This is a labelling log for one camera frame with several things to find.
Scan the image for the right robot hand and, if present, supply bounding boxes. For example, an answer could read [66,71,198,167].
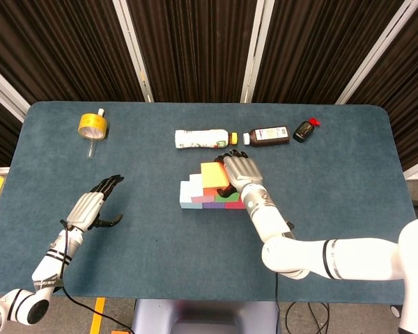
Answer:
[214,148,264,198]

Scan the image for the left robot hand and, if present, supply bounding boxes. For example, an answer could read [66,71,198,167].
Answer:
[64,174,125,233]

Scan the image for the orange foam cube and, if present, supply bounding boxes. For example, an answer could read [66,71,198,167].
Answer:
[200,161,231,198]

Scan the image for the green foam cube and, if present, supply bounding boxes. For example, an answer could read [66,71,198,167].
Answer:
[215,191,241,204]

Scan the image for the pink foam cube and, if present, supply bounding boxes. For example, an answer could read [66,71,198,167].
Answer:
[189,173,217,205]

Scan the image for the light blue foam cube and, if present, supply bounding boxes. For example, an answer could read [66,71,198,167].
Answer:
[179,180,205,209]

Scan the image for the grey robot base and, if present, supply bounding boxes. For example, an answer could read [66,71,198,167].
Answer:
[130,298,282,334]

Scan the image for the brown medicine bottle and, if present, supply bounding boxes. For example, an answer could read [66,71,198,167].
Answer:
[242,125,291,148]

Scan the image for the white labelled drink bottle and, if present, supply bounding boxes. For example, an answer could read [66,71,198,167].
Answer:
[174,128,239,151]

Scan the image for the clear tube with white cap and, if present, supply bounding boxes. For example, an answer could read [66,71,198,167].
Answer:
[86,108,106,159]

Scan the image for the small black bottle red cap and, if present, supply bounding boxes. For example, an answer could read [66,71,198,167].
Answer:
[292,117,323,143]

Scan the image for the yellow tape roll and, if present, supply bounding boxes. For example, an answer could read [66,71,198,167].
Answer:
[77,112,110,141]

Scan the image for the teal felt table mat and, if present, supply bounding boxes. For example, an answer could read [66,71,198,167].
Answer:
[0,100,418,303]

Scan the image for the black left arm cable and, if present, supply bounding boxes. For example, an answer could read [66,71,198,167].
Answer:
[59,219,135,334]

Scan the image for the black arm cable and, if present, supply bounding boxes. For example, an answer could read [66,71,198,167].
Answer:
[274,273,281,334]
[59,219,135,334]

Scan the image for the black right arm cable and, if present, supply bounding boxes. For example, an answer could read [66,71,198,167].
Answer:
[274,273,281,334]

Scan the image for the black floor cables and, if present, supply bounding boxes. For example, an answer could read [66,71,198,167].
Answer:
[284,301,332,334]

